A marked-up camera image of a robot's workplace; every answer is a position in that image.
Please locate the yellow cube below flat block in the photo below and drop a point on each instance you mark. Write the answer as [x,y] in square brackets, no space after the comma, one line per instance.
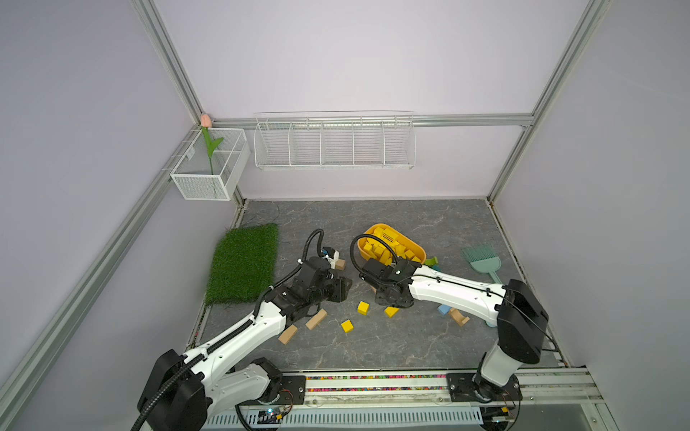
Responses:
[363,308]

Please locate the pink artificial tulip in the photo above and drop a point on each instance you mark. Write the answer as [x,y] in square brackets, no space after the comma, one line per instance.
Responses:
[211,143]

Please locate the yellow plastic tub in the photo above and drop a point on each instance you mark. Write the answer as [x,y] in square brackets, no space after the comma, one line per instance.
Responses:
[402,246]

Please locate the yellow long block diagonal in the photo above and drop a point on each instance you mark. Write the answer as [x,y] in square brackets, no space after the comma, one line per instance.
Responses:
[391,311]

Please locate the natural wood block lower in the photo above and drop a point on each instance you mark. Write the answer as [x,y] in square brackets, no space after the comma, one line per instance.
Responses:
[288,334]

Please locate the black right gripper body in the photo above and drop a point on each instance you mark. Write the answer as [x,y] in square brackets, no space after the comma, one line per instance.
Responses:
[379,298]

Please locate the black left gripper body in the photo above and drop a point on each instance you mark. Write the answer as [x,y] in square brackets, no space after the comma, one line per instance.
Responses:
[332,291]

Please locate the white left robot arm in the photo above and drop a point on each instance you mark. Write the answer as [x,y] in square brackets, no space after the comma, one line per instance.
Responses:
[215,355]

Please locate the yellow small cube bottom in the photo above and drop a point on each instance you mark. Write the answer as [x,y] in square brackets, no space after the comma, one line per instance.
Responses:
[347,326]

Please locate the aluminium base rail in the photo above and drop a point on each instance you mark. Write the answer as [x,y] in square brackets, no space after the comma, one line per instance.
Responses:
[262,398]

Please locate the white wire shelf basket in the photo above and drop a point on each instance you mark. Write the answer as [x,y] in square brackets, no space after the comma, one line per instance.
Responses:
[335,140]

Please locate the natural wood long block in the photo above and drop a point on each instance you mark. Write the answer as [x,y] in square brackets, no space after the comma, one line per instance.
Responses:
[316,320]

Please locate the green artificial grass mat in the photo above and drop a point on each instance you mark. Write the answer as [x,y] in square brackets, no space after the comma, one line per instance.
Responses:
[243,265]

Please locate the green plastic dustpan brush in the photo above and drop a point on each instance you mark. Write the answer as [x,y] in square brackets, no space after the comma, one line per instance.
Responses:
[484,260]

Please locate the white mesh corner basket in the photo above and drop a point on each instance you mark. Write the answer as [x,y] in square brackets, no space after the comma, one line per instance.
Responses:
[192,176]

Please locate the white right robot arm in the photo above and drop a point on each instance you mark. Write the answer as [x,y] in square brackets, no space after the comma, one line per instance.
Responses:
[512,309]

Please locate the natural wood arch block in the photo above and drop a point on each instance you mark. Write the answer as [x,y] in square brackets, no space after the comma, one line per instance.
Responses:
[458,317]

